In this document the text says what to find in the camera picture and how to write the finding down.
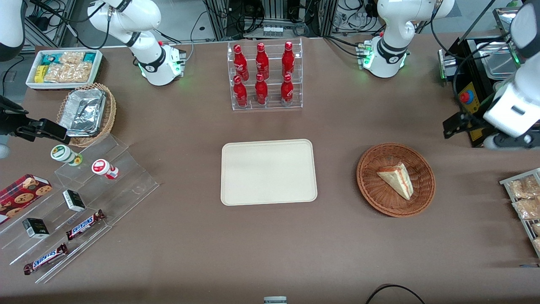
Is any snickers chocolate bar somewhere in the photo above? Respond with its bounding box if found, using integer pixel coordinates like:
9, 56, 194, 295
65, 209, 106, 241
23, 243, 69, 276

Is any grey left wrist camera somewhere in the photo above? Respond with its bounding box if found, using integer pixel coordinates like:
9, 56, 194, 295
483, 134, 540, 151

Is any red cookie box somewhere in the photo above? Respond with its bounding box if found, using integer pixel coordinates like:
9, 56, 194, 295
0, 174, 54, 225

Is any clear acrylic stepped shelf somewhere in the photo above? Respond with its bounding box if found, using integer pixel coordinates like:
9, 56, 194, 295
0, 134, 160, 285

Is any red lid yogurt cup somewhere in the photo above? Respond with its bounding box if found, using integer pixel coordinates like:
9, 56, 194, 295
91, 158, 120, 180

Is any black cable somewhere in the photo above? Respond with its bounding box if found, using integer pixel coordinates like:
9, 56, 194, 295
364, 284, 427, 304

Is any triangle sandwich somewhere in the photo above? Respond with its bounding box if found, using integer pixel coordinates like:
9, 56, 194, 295
376, 163, 414, 201

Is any small black carton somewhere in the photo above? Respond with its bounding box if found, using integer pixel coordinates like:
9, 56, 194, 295
22, 217, 50, 239
62, 189, 86, 212

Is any clear cracker bag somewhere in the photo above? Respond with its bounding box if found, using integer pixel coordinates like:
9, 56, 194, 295
59, 51, 86, 66
44, 62, 93, 84

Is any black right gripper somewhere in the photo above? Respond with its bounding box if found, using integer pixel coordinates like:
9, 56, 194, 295
0, 95, 71, 145

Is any white snack bin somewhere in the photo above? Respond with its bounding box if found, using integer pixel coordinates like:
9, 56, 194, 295
25, 49, 104, 91

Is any brown round wicker basket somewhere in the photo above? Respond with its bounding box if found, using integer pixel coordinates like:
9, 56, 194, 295
356, 143, 436, 218

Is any tray of wrapped pastries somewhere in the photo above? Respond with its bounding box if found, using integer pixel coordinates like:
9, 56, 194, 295
499, 168, 540, 259

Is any clear acrylic bottle rack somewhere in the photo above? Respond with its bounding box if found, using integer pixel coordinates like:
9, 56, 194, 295
227, 38, 304, 111

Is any aluminium frame rack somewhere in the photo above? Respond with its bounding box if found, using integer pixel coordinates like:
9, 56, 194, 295
202, 0, 339, 41

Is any cream plastic tray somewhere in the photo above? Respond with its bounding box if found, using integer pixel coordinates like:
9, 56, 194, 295
221, 139, 318, 206

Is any aluminium foil container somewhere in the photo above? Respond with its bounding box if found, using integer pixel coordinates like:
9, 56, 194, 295
59, 88, 107, 137

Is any red cola bottle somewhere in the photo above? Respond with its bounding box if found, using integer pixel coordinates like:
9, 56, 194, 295
233, 44, 249, 81
281, 41, 295, 79
280, 73, 294, 105
233, 75, 248, 108
256, 43, 270, 80
254, 73, 269, 106

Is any green lid yogurt cup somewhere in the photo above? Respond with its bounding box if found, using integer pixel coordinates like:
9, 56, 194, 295
50, 144, 83, 167

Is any tan wicker basket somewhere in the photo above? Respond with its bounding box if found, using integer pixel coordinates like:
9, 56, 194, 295
57, 82, 117, 148

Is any steel pan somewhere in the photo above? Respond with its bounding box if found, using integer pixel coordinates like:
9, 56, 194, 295
480, 40, 518, 79

